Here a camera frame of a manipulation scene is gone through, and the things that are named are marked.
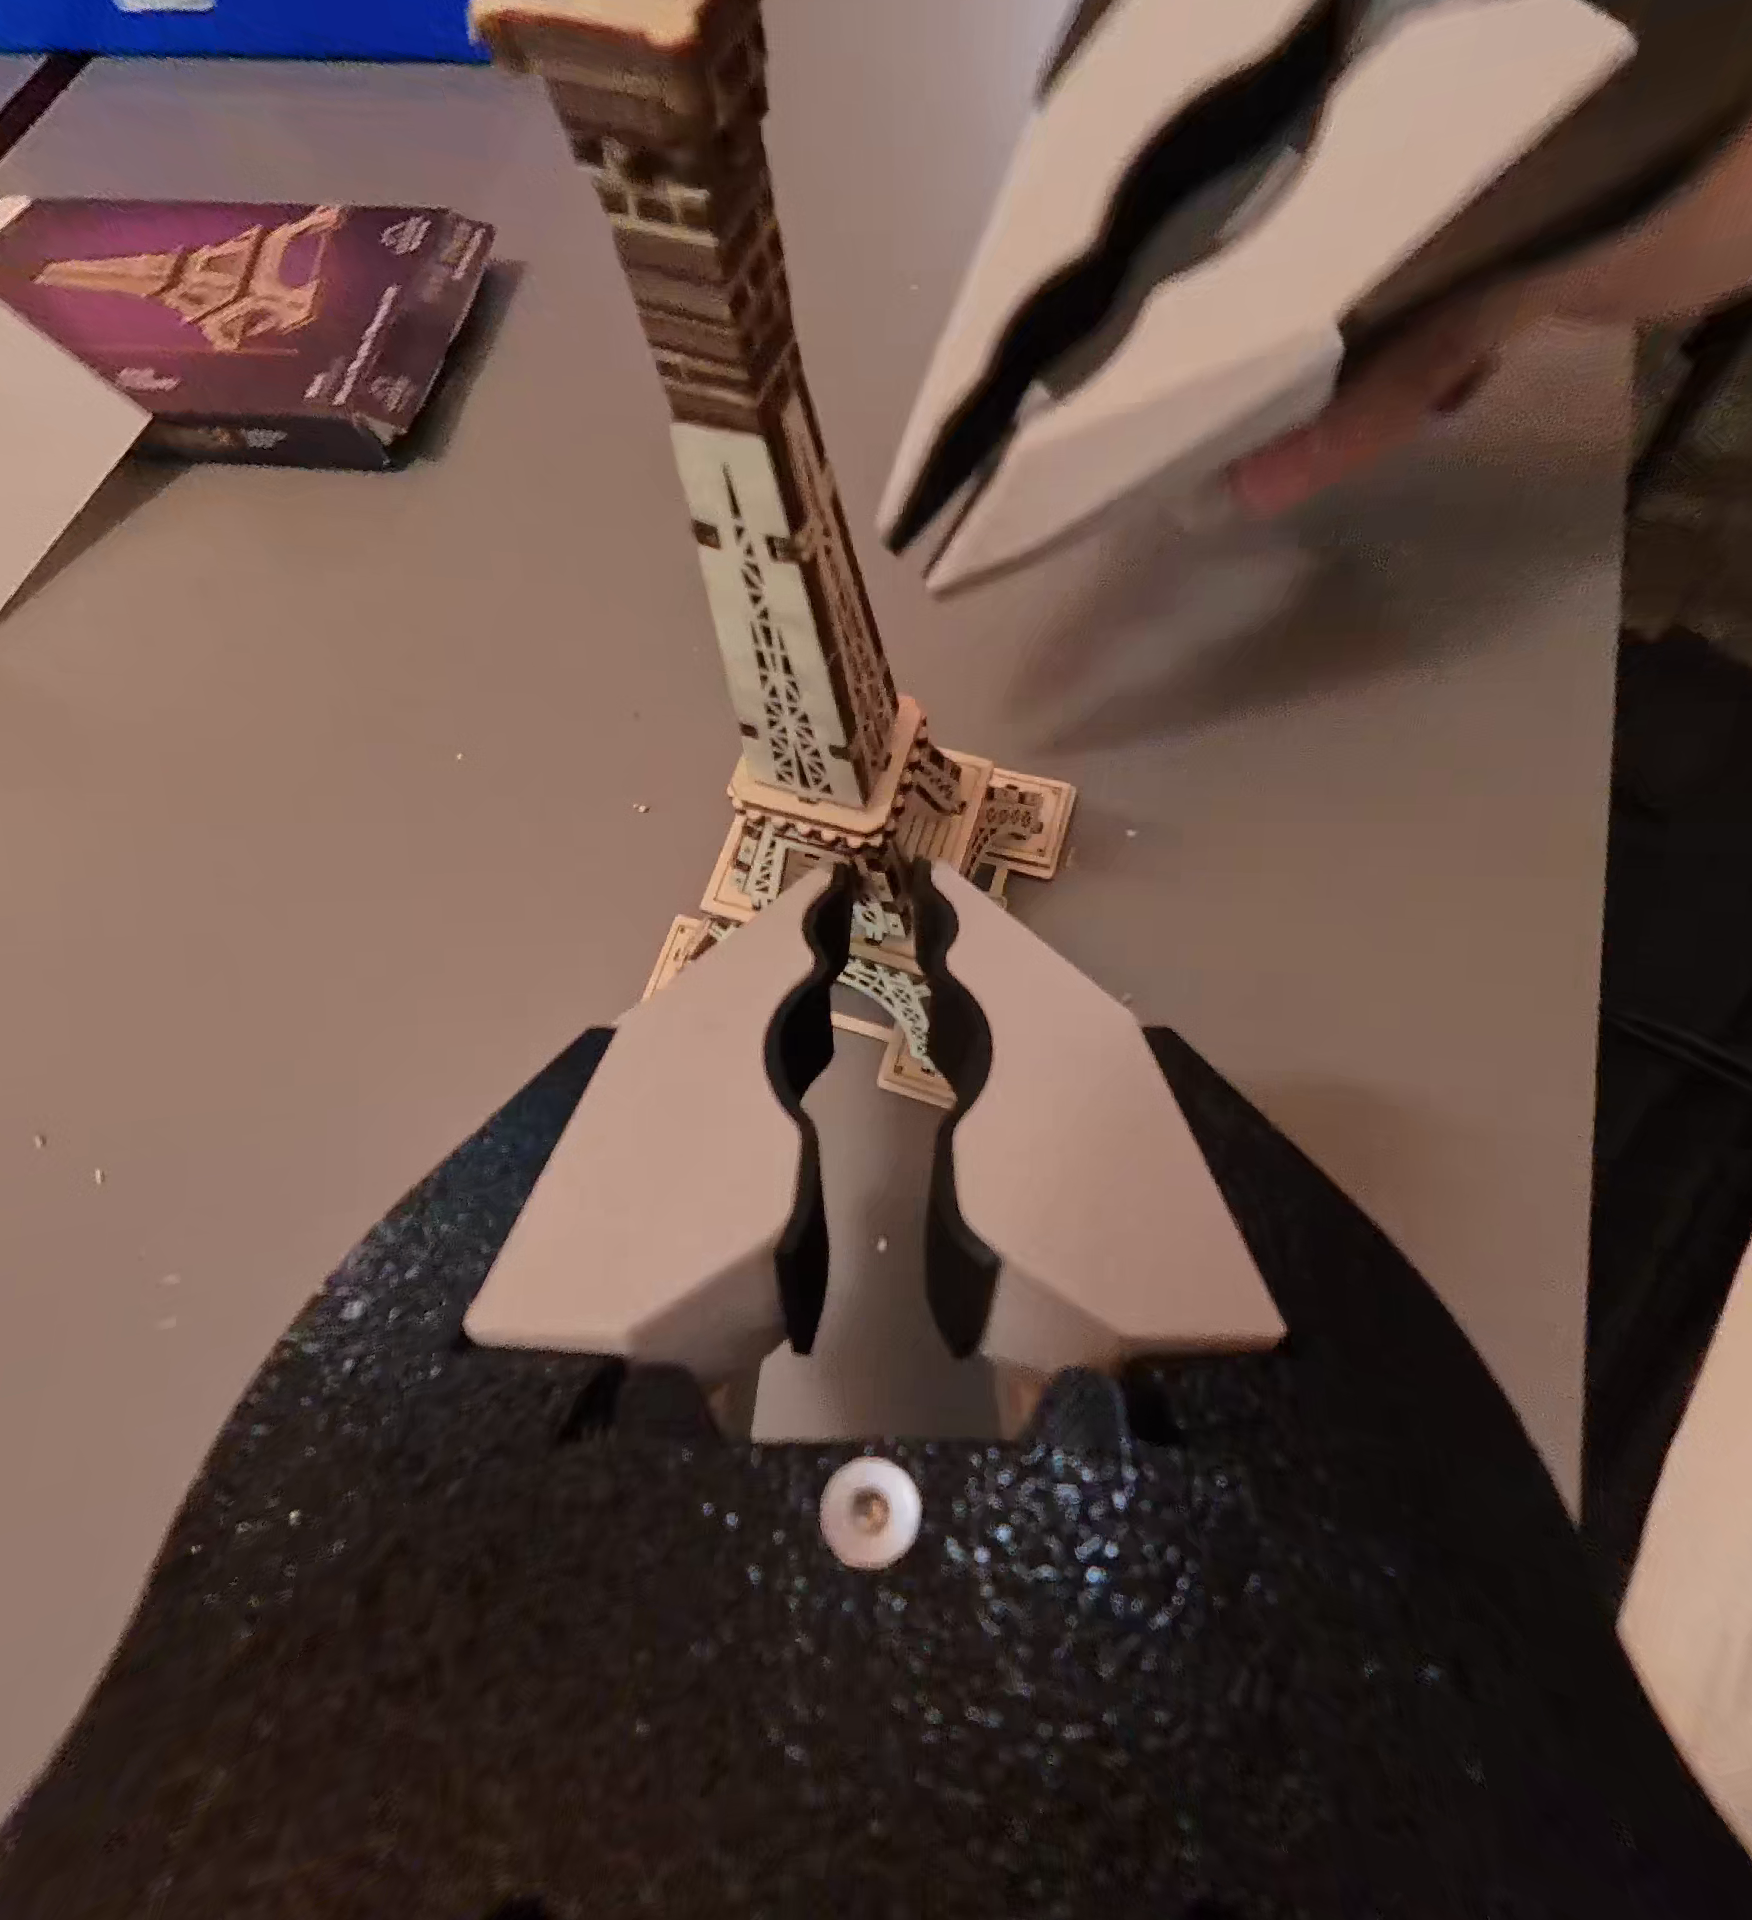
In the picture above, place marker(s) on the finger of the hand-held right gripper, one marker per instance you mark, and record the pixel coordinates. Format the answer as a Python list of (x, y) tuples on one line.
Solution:
[(1102, 136), (1236, 332)]

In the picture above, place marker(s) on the purple puzzle box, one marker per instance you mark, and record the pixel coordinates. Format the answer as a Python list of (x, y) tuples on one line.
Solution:
[(290, 332)]

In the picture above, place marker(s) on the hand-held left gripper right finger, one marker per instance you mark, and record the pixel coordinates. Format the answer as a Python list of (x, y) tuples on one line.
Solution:
[(1115, 1202)]

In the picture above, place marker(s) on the blue plastic bin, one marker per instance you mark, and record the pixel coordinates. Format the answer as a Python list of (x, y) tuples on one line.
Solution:
[(290, 26)]

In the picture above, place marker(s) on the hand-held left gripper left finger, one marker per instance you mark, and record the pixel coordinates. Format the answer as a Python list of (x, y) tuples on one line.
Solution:
[(634, 1202)]

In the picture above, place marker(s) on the grey desk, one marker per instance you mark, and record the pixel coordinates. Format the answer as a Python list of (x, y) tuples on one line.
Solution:
[(364, 825)]

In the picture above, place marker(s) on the wooden tower model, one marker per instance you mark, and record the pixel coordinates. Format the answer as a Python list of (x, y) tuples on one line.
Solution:
[(757, 602)]

